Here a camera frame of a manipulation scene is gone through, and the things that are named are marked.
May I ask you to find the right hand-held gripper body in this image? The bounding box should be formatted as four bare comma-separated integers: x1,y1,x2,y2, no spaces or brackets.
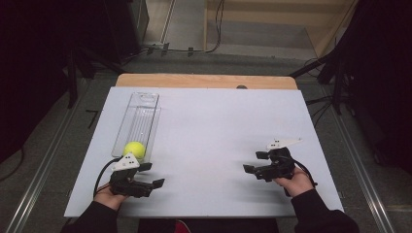
253,138,304,183

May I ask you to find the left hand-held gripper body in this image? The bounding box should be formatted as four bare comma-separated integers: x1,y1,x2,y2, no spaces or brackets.
109,152,154,199

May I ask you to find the yellow tennis ball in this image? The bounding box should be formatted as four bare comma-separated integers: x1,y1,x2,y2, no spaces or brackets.
122,141,147,161

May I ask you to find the clear plastic container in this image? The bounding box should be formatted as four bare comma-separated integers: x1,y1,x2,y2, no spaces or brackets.
111,91,162,164

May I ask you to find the person's left hand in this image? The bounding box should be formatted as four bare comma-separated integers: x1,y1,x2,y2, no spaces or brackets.
93,182,129,212

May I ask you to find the person's right hand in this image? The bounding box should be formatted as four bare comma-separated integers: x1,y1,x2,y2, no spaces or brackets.
272,167,316,199

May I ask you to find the red cloth piece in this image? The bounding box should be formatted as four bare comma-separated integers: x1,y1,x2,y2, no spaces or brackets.
176,219,194,233

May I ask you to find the white board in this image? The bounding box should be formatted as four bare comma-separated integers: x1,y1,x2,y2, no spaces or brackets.
63,86,345,218

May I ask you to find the black metal stand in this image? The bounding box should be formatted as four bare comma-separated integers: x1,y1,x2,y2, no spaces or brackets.
65,47,128,110
289,52,345,117

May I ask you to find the black curtain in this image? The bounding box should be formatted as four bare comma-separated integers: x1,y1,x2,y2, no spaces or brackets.
0,0,151,164
319,0,412,176

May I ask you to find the left hand-held gripper cable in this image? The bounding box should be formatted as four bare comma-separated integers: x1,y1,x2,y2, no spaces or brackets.
92,156,123,198

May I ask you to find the hand-held gripper cable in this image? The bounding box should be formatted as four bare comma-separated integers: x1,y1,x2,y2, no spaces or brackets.
92,156,123,198
288,157,319,198

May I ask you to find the right hand-held gripper cable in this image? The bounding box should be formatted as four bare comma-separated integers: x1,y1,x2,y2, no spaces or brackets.
288,157,319,198

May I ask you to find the bundle of black cables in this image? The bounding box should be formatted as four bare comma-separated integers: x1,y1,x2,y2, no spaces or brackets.
304,57,336,128

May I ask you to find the metal floor rail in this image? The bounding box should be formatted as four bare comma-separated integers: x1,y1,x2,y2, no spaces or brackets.
5,77,94,233
319,84,396,233

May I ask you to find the black floor cable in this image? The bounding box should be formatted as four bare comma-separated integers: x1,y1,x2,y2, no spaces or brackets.
120,0,226,64

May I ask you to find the light wooden frame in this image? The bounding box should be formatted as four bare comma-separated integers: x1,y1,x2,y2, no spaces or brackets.
202,0,360,58

